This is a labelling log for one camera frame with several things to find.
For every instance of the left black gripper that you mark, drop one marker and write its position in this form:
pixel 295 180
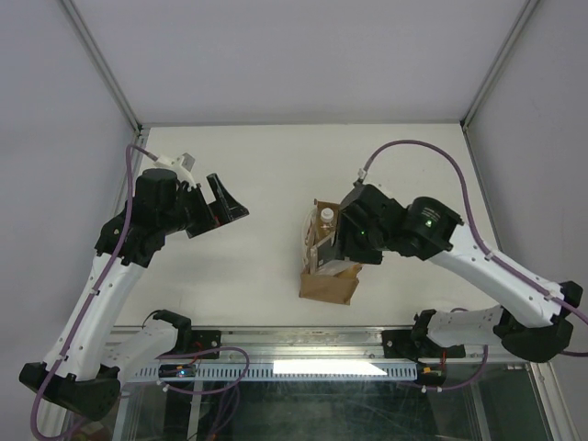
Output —
pixel 224 207

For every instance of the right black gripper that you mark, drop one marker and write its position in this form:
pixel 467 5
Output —
pixel 345 245

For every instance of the beige squeeze tube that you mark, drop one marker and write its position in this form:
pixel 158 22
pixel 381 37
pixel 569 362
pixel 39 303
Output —
pixel 350 272

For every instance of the clear square bottle front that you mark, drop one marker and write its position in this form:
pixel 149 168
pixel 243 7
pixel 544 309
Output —
pixel 323 259

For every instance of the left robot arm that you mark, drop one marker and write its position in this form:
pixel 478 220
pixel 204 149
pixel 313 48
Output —
pixel 79 373

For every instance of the burlap canvas tote bag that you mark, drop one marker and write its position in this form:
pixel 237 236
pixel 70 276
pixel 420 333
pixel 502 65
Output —
pixel 324 277

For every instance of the yellow liquid bottle white cap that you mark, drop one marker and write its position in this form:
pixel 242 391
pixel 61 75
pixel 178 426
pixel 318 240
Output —
pixel 325 224

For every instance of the small circuit board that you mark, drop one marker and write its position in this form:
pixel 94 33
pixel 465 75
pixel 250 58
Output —
pixel 168 371

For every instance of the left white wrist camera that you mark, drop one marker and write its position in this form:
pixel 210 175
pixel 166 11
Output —
pixel 182 165

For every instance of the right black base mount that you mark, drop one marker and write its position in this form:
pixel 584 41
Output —
pixel 399 344

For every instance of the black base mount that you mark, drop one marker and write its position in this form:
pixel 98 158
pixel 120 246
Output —
pixel 202 340
pixel 399 344

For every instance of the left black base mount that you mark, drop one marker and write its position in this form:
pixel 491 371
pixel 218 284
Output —
pixel 202 340

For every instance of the right aluminium frame post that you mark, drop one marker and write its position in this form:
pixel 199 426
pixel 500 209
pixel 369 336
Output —
pixel 499 61

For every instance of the aluminium frame post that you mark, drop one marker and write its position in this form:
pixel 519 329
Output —
pixel 73 15
pixel 499 61

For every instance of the aluminium mounting rail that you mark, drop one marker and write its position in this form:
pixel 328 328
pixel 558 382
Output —
pixel 265 343

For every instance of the slotted cable duct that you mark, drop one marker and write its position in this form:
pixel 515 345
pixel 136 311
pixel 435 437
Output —
pixel 295 369

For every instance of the left aluminium frame post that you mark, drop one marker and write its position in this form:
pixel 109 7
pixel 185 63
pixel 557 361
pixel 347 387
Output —
pixel 73 15

